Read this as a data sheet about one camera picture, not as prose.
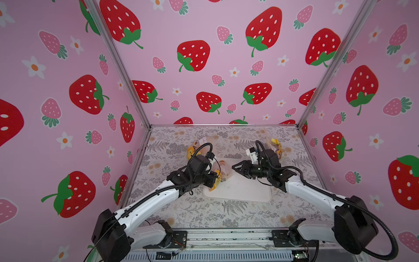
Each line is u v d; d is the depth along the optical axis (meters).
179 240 0.73
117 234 0.38
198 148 0.59
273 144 1.01
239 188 0.91
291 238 0.67
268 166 0.62
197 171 0.58
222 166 0.90
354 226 0.41
